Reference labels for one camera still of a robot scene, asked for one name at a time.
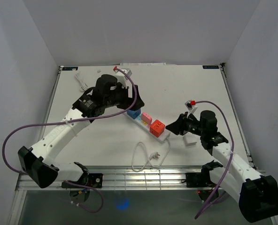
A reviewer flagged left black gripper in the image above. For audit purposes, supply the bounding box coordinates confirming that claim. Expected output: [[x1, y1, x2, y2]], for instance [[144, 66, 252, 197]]
[[104, 83, 144, 111]]

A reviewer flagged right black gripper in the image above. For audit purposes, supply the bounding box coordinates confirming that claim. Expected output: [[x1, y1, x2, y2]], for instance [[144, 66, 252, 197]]
[[165, 112, 205, 137]]

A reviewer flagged blue cube socket adapter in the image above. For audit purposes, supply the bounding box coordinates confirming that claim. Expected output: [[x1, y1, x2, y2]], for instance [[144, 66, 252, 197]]
[[126, 109, 141, 119]]

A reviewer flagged red cube socket adapter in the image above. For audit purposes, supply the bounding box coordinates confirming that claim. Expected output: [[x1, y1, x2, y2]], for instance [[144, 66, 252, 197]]
[[149, 120, 165, 138]]

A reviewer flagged pink plug adapter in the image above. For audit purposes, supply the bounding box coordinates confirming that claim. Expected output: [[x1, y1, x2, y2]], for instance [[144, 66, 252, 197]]
[[141, 112, 153, 125]]

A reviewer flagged white multicolour power strip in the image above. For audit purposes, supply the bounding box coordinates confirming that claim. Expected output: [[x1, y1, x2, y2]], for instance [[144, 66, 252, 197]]
[[124, 110, 171, 173]]

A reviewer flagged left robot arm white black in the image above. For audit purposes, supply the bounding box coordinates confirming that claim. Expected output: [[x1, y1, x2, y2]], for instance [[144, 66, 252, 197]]
[[18, 74, 144, 188]]

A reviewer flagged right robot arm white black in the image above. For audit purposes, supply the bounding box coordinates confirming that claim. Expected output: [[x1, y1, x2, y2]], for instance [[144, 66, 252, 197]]
[[166, 110, 278, 223]]

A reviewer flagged white plug adapter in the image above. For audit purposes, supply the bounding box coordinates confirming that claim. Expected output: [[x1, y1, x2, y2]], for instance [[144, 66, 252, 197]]
[[183, 135, 197, 146]]

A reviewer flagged orange power strip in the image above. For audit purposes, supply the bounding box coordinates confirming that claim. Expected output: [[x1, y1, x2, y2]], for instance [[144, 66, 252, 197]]
[[75, 72, 92, 92]]

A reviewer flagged right corner label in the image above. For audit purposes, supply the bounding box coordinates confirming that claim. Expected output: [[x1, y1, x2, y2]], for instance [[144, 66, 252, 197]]
[[202, 65, 219, 69]]

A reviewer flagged corner label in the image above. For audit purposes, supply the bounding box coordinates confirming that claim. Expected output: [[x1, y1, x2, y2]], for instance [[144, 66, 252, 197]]
[[62, 67, 78, 71], [202, 65, 219, 69]]

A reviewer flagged left corner label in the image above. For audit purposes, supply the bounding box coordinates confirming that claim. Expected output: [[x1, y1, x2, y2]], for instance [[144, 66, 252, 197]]
[[62, 67, 78, 71]]

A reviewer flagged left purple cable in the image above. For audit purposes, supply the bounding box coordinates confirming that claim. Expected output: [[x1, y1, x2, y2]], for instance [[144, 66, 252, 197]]
[[1, 69, 139, 213]]

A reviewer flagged purple cable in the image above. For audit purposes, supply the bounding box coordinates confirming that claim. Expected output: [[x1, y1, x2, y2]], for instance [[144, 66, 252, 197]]
[[194, 100, 235, 220], [1, 69, 139, 213]]

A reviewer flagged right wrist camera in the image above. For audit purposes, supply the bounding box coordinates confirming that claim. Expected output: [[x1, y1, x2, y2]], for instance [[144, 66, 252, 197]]
[[185, 100, 198, 118]]

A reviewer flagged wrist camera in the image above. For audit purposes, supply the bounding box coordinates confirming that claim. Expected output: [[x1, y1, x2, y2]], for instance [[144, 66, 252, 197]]
[[113, 67, 132, 83], [185, 100, 198, 118]]

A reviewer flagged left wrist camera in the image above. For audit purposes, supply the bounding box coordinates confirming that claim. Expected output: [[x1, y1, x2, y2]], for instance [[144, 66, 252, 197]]
[[113, 67, 132, 83]]

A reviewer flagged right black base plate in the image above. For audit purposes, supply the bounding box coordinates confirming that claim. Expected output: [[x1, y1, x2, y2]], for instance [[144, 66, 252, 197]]
[[181, 172, 217, 188]]

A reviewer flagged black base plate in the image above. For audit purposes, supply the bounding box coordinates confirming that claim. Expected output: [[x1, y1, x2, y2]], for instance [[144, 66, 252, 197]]
[[61, 173, 103, 188], [181, 172, 217, 188]]

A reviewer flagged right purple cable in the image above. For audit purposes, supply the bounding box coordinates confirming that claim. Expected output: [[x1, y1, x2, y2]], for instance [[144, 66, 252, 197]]
[[194, 100, 235, 220]]

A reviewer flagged aluminium frame rail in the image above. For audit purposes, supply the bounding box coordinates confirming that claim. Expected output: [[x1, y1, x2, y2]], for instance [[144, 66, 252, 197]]
[[14, 167, 271, 192]]

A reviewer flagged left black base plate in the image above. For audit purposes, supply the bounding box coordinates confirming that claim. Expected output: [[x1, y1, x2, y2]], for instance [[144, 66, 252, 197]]
[[61, 173, 103, 188]]

